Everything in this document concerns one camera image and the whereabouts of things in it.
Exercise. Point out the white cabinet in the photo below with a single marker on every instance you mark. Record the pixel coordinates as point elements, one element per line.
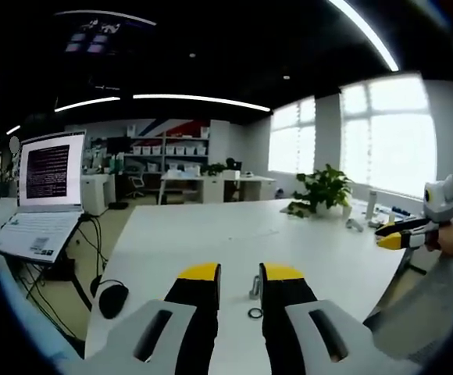
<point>95,193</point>

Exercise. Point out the white office chair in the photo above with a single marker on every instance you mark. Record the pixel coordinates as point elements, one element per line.
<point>136,184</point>

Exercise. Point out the green potted plant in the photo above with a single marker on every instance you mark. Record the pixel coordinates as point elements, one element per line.
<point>324,191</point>

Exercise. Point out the white storage shelf unit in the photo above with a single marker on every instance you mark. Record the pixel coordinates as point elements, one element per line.
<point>170,150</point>

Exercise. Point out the open white laptop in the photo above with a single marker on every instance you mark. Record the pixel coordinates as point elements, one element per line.
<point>41,203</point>

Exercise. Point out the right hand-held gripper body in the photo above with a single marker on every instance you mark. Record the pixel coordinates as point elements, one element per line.
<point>441,203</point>

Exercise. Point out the person's right hand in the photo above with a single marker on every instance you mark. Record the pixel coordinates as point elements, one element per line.
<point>451,238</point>

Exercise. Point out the small metal clip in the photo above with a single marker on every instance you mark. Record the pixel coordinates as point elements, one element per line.
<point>254,290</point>

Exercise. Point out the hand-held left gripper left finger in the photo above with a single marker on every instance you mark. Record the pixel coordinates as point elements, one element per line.
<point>189,308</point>

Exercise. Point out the white office desk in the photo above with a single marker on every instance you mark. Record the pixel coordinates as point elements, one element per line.
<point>216,187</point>

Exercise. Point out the grey mesh chair back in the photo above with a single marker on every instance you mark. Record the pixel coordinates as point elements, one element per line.
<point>421,308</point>

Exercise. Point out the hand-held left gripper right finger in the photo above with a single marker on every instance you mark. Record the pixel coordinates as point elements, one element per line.
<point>289,308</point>

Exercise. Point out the black laptop stand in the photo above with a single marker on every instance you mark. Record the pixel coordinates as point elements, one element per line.
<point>64,258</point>

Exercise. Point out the small grey object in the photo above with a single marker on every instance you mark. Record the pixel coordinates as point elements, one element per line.
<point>354,224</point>

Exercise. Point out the black computer mouse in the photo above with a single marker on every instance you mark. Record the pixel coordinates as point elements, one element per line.
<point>113,300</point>

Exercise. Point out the white bottle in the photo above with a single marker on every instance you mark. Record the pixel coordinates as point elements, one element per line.
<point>371,203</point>

